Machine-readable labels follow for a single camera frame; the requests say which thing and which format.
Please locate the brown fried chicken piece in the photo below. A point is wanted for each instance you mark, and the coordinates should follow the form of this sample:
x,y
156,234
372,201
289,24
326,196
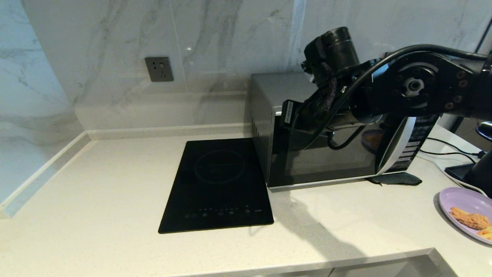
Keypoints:
x,y
471,219

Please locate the grey wall socket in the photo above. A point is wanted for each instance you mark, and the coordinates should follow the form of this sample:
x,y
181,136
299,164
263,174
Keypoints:
x,y
159,69

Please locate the black round stool seat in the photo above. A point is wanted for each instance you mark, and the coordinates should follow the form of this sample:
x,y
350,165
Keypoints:
x,y
485,130

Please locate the flat black appliance base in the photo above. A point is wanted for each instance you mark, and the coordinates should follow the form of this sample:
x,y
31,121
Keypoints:
x,y
457,172

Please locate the black pad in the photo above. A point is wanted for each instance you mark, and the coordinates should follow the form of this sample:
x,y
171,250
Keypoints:
x,y
398,179

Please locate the purple plate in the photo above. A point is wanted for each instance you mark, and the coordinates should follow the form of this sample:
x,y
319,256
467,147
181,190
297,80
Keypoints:
x,y
461,200

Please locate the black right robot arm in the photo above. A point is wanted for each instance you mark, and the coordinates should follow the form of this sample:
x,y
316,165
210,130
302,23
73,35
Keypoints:
x,y
423,84

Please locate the dark door frame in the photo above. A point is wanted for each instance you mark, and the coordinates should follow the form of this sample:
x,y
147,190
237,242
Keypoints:
x,y
457,123

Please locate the silver microwave oven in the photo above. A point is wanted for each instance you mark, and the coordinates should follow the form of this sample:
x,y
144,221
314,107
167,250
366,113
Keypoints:
x,y
276,88

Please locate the black glass microwave door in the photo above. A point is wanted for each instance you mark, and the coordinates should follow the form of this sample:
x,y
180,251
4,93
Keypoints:
x,y
326,161

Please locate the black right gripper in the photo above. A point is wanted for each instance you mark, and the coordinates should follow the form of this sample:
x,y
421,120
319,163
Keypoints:
x,y
315,113

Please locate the black induction cooktop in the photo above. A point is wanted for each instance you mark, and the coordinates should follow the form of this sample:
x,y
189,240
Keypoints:
x,y
215,184

